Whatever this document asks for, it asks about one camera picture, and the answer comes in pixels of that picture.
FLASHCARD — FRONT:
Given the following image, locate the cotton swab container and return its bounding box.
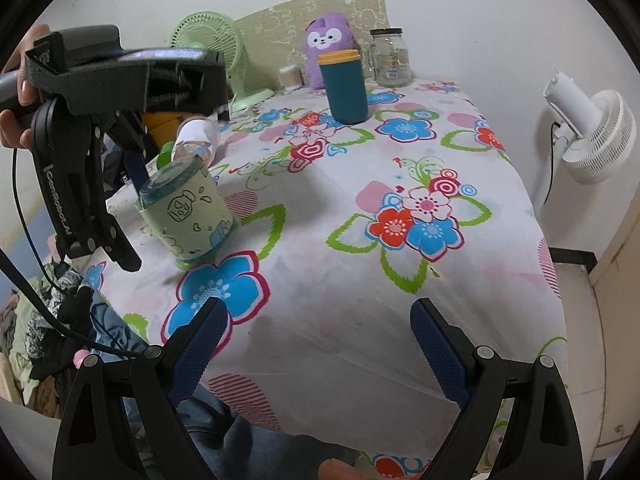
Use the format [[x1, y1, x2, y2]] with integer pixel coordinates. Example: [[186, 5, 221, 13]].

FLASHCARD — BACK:
[[278, 65, 304, 92]]

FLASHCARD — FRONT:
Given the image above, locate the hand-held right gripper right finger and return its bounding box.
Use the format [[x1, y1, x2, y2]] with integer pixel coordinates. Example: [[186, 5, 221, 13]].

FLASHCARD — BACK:
[[410, 297, 586, 480]]

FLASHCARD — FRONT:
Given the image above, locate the teal cup with yellow lid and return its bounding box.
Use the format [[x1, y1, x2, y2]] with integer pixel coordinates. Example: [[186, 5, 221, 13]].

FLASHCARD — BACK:
[[318, 50, 370, 125]]

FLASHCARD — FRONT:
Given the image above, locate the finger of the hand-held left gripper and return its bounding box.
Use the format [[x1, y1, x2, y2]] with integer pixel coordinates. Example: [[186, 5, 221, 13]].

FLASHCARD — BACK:
[[107, 110, 151, 202], [31, 99, 142, 272]]

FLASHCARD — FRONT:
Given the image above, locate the person's left hand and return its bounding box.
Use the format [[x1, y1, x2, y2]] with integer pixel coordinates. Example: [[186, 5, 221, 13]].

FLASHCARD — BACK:
[[0, 24, 51, 150]]

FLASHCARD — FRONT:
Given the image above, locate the floral tablecloth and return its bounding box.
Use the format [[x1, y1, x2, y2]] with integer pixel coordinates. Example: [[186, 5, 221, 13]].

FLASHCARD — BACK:
[[82, 79, 569, 478]]

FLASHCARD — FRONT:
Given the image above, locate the green patterned pillow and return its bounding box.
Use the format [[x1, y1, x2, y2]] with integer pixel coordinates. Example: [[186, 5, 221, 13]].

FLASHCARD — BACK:
[[234, 0, 392, 92]]

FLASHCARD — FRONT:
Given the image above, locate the green desk fan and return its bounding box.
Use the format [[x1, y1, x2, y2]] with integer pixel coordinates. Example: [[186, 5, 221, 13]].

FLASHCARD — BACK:
[[170, 11, 276, 113]]

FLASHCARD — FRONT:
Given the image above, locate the purple plush toy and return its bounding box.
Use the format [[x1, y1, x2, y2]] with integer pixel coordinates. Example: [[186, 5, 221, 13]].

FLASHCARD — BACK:
[[301, 14, 357, 90]]

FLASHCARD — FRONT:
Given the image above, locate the glass jar with black lid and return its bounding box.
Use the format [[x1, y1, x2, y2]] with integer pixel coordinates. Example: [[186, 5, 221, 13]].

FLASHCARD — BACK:
[[369, 27, 413, 87]]

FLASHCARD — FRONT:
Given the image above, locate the white fan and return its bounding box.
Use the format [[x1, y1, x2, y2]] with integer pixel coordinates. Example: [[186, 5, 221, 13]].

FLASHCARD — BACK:
[[543, 71, 638, 186]]

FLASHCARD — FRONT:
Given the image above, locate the pile of clothes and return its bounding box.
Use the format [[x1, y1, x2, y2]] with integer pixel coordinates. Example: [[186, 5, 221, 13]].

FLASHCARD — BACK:
[[0, 247, 151, 411]]

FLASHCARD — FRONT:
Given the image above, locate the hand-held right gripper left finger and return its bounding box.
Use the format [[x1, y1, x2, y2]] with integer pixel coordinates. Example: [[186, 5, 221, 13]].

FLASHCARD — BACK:
[[52, 297, 233, 480]]

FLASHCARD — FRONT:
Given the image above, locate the thin black cable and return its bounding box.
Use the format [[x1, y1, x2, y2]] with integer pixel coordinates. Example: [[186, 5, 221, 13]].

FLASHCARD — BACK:
[[11, 146, 66, 281]]

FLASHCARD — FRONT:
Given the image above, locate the person's jeans leg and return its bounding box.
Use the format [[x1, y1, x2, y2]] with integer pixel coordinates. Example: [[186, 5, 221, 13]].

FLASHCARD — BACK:
[[122, 385, 361, 480]]

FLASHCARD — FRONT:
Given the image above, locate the thick black cable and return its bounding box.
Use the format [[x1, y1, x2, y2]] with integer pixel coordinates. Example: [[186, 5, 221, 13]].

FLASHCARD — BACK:
[[0, 249, 151, 358]]

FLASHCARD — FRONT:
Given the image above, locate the glass cup with green sleeve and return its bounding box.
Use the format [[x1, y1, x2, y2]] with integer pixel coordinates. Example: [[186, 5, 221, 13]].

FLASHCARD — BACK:
[[137, 156, 236, 271]]

